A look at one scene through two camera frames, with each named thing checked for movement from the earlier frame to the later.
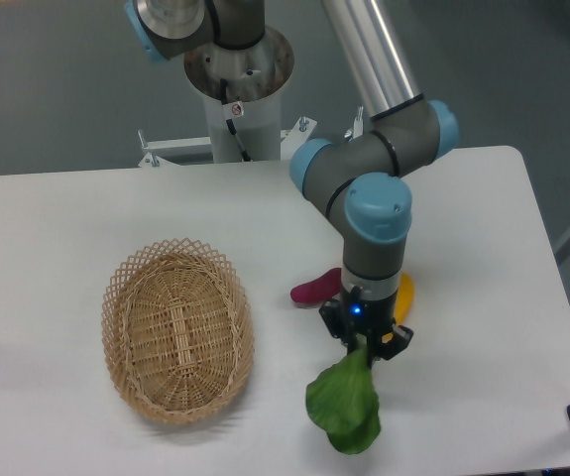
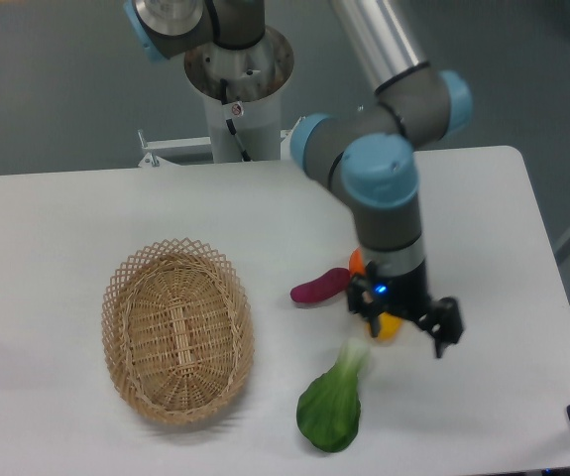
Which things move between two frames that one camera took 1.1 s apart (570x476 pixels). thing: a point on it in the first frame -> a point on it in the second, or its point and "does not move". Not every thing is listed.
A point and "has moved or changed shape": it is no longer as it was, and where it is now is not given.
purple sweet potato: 319,290 does not move
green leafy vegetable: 343,399 has moved or changed shape
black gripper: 354,315 -> 405,296
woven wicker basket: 178,330 does not move
